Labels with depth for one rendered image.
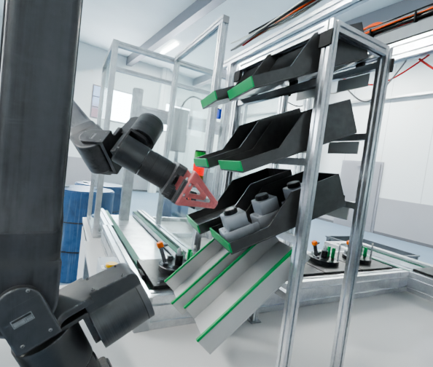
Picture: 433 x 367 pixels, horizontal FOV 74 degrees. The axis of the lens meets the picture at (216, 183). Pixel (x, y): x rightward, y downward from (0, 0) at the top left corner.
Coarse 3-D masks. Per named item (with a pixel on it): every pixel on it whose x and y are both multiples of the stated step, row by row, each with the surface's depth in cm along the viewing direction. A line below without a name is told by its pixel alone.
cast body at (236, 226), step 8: (232, 208) 60; (240, 208) 62; (224, 216) 59; (232, 216) 58; (240, 216) 59; (224, 224) 61; (232, 224) 58; (240, 224) 59; (248, 224) 59; (256, 224) 61; (224, 232) 59; (232, 232) 58; (240, 232) 59; (248, 232) 59; (232, 240) 59
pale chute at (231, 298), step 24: (240, 264) 70; (264, 264) 68; (288, 264) 59; (216, 288) 69; (240, 288) 66; (264, 288) 58; (192, 312) 68; (216, 312) 65; (240, 312) 57; (216, 336) 56
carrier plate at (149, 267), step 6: (138, 264) 106; (144, 264) 104; (150, 264) 105; (156, 264) 105; (144, 270) 98; (150, 270) 99; (156, 270) 100; (150, 276) 94; (156, 276) 95; (162, 276) 95; (168, 276) 96; (150, 282) 91; (156, 282) 90; (156, 288) 88; (162, 288) 88
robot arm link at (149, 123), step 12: (132, 120) 59; (144, 120) 56; (156, 120) 58; (84, 132) 54; (96, 132) 53; (108, 132) 53; (120, 132) 56; (144, 132) 55; (156, 132) 57; (96, 144) 52; (108, 144) 53; (108, 156) 53; (120, 168) 57
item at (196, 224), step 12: (276, 168) 81; (240, 180) 84; (252, 180) 86; (264, 180) 73; (276, 180) 74; (228, 192) 84; (240, 192) 85; (252, 192) 72; (228, 204) 84; (240, 204) 71; (192, 216) 81; (204, 216) 81; (216, 216) 78; (204, 228) 69
